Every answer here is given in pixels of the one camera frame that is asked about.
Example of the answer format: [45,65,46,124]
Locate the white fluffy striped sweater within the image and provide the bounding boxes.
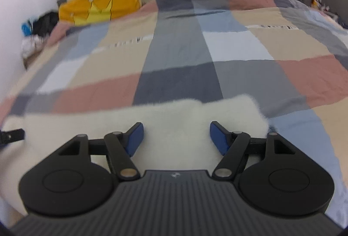
[1,94,269,213]

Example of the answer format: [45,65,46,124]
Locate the black clothing pile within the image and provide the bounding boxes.
[32,11,59,37]

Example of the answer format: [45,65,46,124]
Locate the wooden bedside table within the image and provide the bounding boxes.
[23,47,55,71]

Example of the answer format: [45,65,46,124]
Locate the white crumpled cloth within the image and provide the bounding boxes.
[21,35,48,59]

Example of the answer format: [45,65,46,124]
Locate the patchwork plaid quilt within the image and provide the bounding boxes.
[1,0,347,226]

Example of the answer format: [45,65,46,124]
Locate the yellow crown cushion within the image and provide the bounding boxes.
[58,0,142,26]

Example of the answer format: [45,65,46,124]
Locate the yellow pump bottle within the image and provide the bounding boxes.
[311,0,321,10]

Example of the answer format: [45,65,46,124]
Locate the dark wall socket by bed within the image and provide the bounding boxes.
[57,0,67,7]

